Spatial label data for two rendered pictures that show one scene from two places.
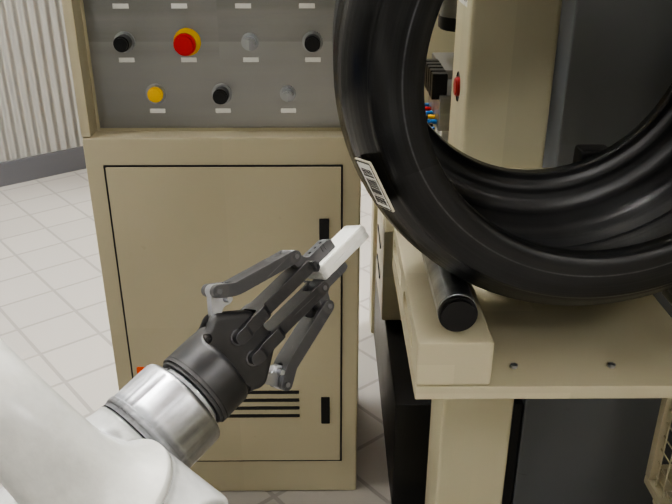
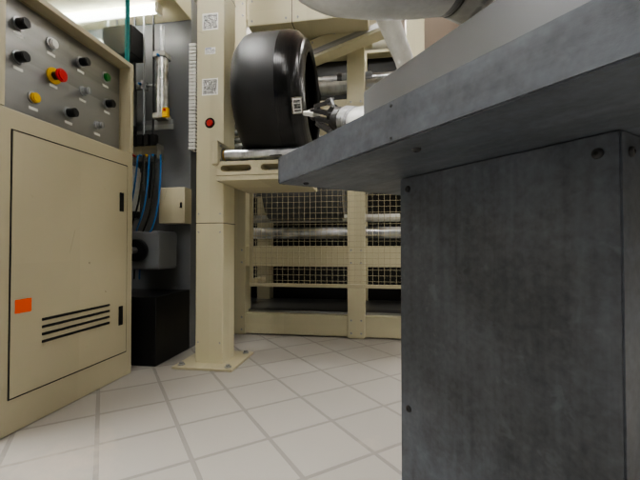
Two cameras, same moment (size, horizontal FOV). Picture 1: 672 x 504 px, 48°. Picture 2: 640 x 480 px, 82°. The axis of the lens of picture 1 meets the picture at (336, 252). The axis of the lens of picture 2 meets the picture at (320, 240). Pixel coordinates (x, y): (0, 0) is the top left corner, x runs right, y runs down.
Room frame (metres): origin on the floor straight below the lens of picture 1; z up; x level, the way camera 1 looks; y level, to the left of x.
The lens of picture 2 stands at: (0.43, 1.32, 0.52)
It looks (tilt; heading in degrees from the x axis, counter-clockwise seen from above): 1 degrees up; 279
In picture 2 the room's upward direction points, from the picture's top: straight up
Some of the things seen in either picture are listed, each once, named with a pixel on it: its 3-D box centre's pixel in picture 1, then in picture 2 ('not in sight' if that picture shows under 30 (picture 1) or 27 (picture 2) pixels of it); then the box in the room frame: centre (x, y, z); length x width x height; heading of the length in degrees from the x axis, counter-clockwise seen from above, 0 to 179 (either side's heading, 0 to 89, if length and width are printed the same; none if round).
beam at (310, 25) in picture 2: not in sight; (310, 20); (0.80, -0.58, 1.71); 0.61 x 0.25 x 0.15; 0
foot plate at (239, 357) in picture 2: not in sight; (215, 358); (1.18, -0.25, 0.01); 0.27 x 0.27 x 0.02; 0
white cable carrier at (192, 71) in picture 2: not in sight; (195, 97); (1.26, -0.22, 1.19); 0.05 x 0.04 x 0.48; 90
